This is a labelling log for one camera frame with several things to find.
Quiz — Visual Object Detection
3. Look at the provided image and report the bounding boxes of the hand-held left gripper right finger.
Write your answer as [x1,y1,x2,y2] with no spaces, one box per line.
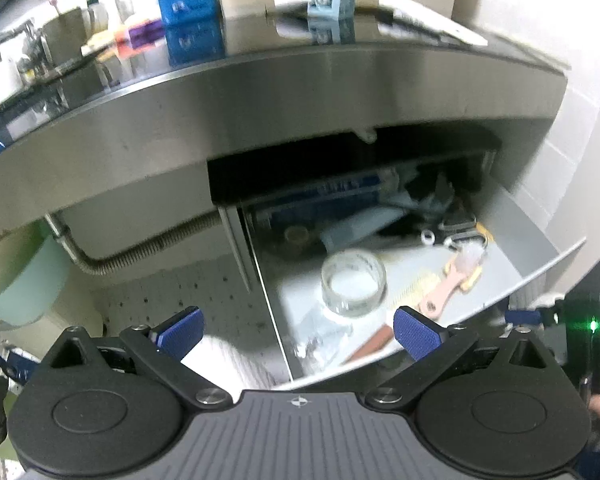
[362,306,561,409]

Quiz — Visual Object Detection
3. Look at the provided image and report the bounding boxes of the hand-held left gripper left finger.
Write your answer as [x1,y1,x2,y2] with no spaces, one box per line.
[40,306,233,409]

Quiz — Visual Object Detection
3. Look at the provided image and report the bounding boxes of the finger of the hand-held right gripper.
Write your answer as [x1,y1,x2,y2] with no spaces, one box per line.
[504,308,556,332]

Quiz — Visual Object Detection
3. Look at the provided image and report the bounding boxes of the metal drawer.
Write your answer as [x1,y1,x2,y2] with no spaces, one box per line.
[219,149,587,392]

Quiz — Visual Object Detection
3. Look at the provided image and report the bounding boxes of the brown flat stick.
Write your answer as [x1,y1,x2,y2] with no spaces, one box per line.
[349,324,397,362]

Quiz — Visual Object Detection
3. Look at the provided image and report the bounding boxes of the yellow comb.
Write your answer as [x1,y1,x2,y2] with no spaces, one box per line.
[389,269,442,308]

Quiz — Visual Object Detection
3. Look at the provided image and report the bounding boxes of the white cloth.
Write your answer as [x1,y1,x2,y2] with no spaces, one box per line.
[179,334,282,392]

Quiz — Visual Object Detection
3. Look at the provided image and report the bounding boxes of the pink brush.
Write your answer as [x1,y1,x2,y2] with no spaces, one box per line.
[419,242,487,319]

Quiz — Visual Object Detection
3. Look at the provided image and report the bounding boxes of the clear glass jar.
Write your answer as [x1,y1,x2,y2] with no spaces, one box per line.
[321,250,387,319]

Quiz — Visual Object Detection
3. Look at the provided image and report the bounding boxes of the metal clip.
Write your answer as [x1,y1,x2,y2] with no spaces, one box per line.
[442,224,490,252]

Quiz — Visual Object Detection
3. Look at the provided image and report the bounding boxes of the clear plastic bag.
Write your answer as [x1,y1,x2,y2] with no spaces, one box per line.
[279,280,357,378]

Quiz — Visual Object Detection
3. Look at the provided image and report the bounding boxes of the light blue tube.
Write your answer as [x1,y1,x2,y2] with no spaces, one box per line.
[319,207,412,254]

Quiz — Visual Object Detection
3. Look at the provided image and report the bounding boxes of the black tool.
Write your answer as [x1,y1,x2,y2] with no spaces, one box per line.
[380,162,478,238]

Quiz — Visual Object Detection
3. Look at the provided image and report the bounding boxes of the blue and white tube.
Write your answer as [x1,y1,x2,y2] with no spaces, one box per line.
[250,169,406,233]

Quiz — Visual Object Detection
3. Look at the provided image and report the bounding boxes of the pale green bin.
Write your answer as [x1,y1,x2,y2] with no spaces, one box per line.
[0,220,72,330]

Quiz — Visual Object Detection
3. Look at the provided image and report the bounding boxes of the stainless steel counter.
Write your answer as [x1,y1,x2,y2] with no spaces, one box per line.
[0,2,573,256]

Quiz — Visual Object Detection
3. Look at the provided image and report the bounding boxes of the purple box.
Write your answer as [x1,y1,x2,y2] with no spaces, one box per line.
[127,19,164,52]

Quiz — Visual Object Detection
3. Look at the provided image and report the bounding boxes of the white bottle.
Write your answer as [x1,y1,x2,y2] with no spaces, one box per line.
[0,54,22,107]

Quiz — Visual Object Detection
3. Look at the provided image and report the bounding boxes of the long white tube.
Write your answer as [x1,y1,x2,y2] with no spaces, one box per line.
[378,0,489,46]

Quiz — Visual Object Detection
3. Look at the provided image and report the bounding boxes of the metal container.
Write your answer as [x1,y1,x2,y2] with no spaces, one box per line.
[39,7,90,63]

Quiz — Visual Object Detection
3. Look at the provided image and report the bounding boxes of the blue plastic basket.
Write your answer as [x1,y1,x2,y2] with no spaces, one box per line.
[154,0,226,27]

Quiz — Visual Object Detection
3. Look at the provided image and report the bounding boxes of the light blue block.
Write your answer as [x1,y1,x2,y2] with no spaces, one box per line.
[307,0,356,21]

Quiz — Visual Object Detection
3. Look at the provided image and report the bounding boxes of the flexible metal hose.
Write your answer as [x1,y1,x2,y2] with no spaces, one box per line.
[44,209,222,276]

